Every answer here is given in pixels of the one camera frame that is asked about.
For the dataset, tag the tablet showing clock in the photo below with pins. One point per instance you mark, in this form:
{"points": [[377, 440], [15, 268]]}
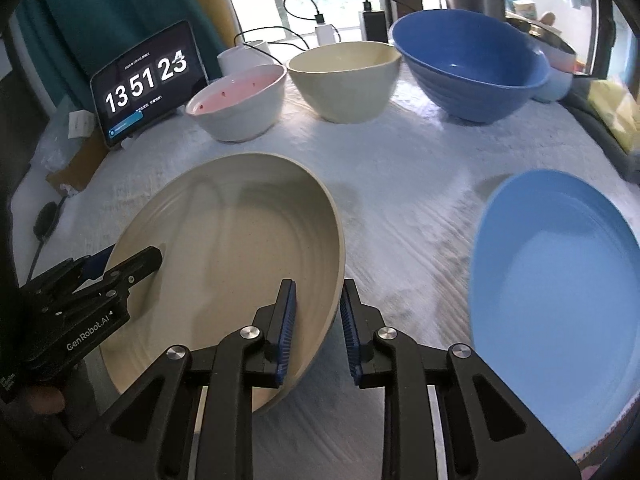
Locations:
{"points": [[145, 85]]}

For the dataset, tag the flat cardboard piece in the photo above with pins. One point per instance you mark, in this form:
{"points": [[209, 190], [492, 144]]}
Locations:
{"points": [[80, 165]]}

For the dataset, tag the large blue bowl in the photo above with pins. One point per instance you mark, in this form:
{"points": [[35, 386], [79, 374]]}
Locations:
{"points": [[465, 85]]}

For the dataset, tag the pink plate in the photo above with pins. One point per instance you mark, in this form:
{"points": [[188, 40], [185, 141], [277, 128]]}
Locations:
{"points": [[240, 115]]}

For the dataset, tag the white twin-slot holder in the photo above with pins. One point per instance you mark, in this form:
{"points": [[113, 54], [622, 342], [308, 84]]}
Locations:
{"points": [[235, 62]]}

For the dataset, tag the cream bowl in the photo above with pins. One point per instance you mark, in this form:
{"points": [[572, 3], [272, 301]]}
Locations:
{"points": [[345, 95]]}

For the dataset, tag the yellow plastic bag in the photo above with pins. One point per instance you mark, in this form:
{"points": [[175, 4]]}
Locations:
{"points": [[617, 110]]}

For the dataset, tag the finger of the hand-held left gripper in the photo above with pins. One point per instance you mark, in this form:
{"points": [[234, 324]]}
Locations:
{"points": [[97, 262], [142, 262]]}

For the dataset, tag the small white box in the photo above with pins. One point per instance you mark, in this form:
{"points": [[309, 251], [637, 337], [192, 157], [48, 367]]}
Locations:
{"points": [[80, 124]]}

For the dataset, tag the pale blue bowl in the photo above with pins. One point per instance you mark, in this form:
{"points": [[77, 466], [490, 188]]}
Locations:
{"points": [[555, 85]]}

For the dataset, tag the white textured table cloth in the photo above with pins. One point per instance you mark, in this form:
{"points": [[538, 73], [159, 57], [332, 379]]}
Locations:
{"points": [[400, 160]]}

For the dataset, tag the teal curtain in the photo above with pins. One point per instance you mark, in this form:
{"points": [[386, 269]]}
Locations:
{"points": [[100, 5]]}

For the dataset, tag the light blue plate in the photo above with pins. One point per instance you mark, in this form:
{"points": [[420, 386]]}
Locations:
{"points": [[550, 300]]}

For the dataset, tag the beige ribbed plate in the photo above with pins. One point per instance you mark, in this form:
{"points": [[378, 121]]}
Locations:
{"points": [[225, 240]]}

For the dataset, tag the white charger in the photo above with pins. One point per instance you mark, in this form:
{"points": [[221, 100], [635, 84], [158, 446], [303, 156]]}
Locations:
{"points": [[327, 34]]}

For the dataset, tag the black power adapter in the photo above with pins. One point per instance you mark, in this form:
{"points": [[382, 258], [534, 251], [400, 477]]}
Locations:
{"points": [[374, 25]]}

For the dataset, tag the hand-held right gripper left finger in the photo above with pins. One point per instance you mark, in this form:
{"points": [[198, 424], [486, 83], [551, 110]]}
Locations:
{"points": [[286, 330]]}

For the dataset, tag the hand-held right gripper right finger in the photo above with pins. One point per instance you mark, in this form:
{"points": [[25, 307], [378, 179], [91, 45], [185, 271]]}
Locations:
{"points": [[350, 330]]}

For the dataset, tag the person's left hand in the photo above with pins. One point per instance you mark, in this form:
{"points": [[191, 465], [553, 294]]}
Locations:
{"points": [[45, 400]]}

